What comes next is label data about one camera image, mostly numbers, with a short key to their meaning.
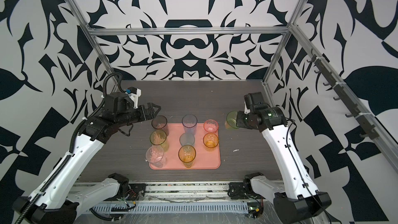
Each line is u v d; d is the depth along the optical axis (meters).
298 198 0.37
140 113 0.62
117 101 0.52
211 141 0.89
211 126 0.92
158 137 0.85
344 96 0.55
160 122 0.86
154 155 0.84
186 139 0.85
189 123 0.91
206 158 0.84
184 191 0.76
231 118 0.79
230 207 0.71
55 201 0.38
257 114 0.48
